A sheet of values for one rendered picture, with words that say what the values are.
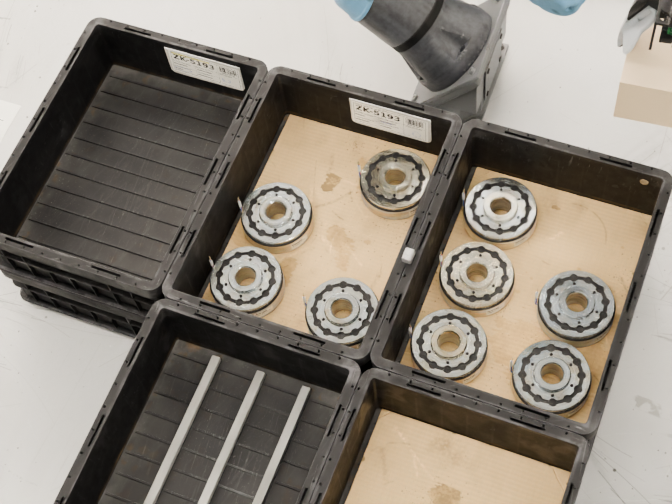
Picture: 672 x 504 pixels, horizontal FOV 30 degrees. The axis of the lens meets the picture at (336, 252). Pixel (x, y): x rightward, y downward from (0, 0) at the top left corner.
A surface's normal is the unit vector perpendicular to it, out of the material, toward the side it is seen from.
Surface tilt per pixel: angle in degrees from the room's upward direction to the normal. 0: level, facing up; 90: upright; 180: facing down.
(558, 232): 0
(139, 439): 0
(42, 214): 0
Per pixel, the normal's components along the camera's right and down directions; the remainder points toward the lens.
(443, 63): -0.27, 0.48
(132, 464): -0.09, -0.47
